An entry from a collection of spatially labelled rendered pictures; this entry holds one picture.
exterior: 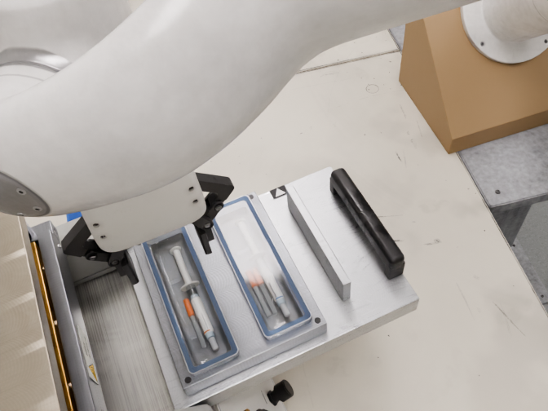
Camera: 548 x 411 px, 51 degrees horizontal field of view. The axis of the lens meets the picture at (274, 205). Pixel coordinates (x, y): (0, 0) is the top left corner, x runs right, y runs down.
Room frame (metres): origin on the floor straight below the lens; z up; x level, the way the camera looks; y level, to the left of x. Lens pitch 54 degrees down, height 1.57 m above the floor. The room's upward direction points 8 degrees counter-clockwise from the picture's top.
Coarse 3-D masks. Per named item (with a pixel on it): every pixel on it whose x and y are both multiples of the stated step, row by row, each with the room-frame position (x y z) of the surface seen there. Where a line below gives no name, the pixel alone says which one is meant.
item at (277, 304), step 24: (216, 216) 0.40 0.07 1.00; (240, 216) 0.40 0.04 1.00; (240, 240) 0.36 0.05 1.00; (264, 240) 0.36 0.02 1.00; (240, 264) 0.33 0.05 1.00; (264, 264) 0.33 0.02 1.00; (264, 288) 0.30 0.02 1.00; (288, 288) 0.29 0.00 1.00; (264, 312) 0.27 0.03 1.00; (288, 312) 0.26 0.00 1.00
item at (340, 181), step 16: (336, 176) 0.43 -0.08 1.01; (336, 192) 0.43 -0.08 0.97; (352, 192) 0.40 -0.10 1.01; (352, 208) 0.39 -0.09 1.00; (368, 208) 0.38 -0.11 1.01; (368, 224) 0.36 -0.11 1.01; (384, 240) 0.33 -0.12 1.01; (384, 256) 0.31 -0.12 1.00; (400, 256) 0.31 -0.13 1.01; (384, 272) 0.31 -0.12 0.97; (400, 272) 0.31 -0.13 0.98
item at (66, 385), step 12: (36, 252) 0.35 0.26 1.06; (36, 264) 0.33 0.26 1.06; (48, 288) 0.31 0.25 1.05; (48, 300) 0.29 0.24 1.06; (48, 312) 0.27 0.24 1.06; (48, 324) 0.26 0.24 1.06; (60, 348) 0.24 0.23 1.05; (60, 360) 0.22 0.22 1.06; (60, 372) 0.21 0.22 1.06; (72, 396) 0.19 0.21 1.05; (72, 408) 0.18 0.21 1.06
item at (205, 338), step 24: (168, 240) 0.38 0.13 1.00; (168, 264) 0.34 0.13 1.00; (192, 264) 0.34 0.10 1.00; (168, 288) 0.31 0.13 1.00; (192, 288) 0.31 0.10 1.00; (168, 312) 0.28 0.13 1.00; (192, 312) 0.28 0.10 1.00; (216, 312) 0.28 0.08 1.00; (192, 336) 0.25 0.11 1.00; (216, 336) 0.25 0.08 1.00; (192, 360) 0.22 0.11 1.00; (216, 360) 0.22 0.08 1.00
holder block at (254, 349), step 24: (264, 216) 0.40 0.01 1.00; (192, 240) 0.38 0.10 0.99; (216, 240) 0.37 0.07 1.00; (144, 264) 0.35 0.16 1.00; (216, 264) 0.34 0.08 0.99; (288, 264) 0.33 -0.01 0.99; (216, 288) 0.31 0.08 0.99; (240, 288) 0.31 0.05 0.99; (240, 312) 0.28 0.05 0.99; (312, 312) 0.26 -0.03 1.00; (168, 336) 0.26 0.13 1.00; (240, 336) 0.25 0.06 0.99; (288, 336) 0.24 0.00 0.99; (312, 336) 0.24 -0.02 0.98; (240, 360) 0.22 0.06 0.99; (264, 360) 0.23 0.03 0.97; (192, 384) 0.20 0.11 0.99
